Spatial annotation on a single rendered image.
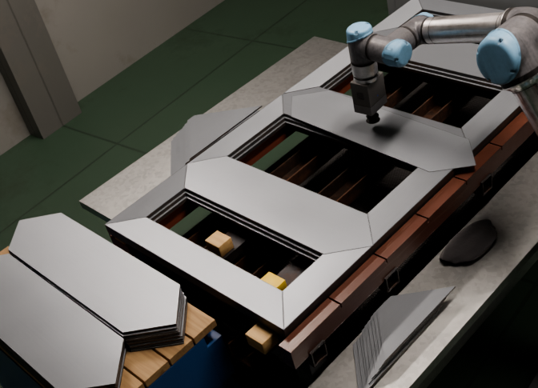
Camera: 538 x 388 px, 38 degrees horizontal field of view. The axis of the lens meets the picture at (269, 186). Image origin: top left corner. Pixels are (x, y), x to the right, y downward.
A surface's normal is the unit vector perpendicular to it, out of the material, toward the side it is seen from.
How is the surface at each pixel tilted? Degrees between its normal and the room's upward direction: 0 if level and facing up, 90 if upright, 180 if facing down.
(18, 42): 90
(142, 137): 0
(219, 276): 0
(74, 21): 90
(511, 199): 0
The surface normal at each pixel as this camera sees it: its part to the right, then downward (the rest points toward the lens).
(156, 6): 0.76, 0.25
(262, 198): -0.21, -0.78
